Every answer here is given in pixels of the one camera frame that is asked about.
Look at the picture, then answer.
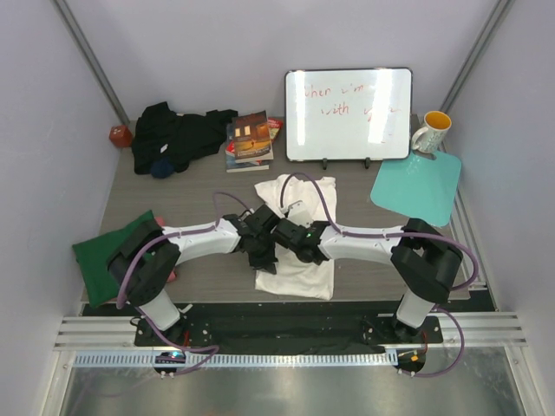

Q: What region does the white t-shirt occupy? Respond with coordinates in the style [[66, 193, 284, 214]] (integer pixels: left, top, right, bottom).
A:
[[255, 174, 337, 301]]

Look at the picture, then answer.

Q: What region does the brown Edward Tulane book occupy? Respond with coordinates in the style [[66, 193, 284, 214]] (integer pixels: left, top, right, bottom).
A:
[[231, 111, 273, 163]]

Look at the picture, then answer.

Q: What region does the red Treehouse book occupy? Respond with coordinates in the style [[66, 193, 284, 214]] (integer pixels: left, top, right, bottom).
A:
[[227, 117, 285, 168]]

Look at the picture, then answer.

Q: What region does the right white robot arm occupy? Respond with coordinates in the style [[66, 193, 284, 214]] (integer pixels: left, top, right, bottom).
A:
[[272, 218, 463, 342]]

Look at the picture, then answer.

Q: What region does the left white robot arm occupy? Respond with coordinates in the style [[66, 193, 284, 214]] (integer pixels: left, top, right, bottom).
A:
[[106, 205, 279, 346]]

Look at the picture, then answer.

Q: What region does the folded pink t-shirt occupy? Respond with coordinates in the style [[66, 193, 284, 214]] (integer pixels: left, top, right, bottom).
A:
[[154, 217, 177, 283]]

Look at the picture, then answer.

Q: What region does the dark blue cloth ball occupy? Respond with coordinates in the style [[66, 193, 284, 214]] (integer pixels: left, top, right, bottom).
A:
[[150, 158, 175, 179]]

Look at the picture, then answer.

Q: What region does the teal cutting board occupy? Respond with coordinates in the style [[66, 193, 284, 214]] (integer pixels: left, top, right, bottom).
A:
[[370, 152, 461, 227]]

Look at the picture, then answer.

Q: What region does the white whiteboard with writing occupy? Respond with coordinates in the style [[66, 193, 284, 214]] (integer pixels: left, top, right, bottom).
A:
[[284, 68, 413, 162]]

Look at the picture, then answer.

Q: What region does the black t-shirt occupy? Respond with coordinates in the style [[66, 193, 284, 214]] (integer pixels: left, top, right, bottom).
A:
[[131, 101, 238, 176]]

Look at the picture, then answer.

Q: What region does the white mug yellow inside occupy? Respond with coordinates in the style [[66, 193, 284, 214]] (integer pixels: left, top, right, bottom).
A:
[[411, 111, 452, 154]]

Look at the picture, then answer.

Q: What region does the red cube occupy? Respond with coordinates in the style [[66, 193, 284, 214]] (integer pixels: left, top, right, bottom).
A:
[[108, 125, 133, 148]]

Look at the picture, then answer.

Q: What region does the folded green t-shirt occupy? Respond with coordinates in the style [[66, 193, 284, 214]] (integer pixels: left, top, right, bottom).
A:
[[72, 211, 154, 308]]

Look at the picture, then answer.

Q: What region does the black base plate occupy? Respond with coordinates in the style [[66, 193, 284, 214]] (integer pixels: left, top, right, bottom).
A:
[[82, 298, 444, 354]]

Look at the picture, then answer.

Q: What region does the slotted cable duct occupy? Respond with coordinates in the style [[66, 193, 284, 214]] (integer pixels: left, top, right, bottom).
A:
[[74, 350, 398, 369]]

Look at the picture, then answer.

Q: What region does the left aluminium frame post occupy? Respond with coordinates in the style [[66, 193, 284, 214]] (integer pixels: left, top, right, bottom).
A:
[[51, 0, 130, 125]]

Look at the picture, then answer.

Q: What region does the aluminium frame post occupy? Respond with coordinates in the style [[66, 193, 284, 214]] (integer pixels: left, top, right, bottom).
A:
[[440, 0, 515, 114], [51, 0, 130, 125]]

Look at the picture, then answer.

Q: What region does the right aluminium frame post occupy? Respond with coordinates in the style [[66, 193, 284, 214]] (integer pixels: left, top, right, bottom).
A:
[[440, 0, 515, 114]]

